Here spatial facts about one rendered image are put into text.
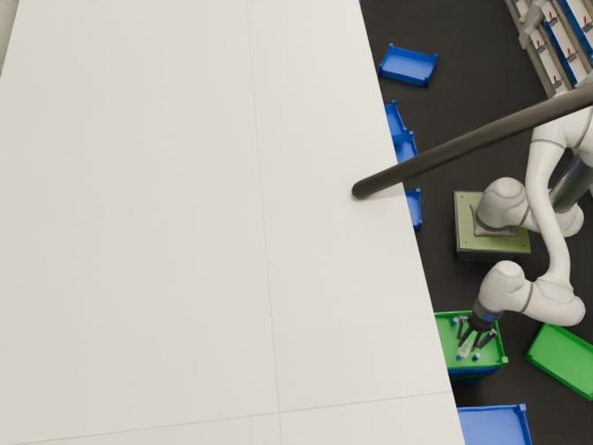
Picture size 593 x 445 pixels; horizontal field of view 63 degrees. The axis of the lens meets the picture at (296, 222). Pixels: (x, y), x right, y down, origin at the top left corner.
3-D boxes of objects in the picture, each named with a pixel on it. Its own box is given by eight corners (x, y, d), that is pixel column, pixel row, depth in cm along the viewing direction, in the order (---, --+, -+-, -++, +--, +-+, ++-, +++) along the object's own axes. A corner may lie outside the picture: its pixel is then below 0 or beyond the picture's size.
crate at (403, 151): (410, 139, 275) (412, 131, 268) (418, 169, 266) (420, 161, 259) (358, 147, 277) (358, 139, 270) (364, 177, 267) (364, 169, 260)
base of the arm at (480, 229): (507, 196, 230) (511, 189, 226) (515, 237, 219) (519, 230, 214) (468, 196, 232) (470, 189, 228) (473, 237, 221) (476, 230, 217)
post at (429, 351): (375, 426, 210) (433, 312, 60) (379, 450, 205) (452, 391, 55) (328, 432, 211) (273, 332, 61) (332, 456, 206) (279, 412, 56)
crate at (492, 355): (490, 313, 187) (495, 306, 180) (502, 366, 178) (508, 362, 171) (411, 318, 189) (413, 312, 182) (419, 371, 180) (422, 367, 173)
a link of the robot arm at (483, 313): (481, 286, 160) (475, 297, 164) (475, 304, 154) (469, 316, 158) (508, 297, 158) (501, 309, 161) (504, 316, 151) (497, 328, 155)
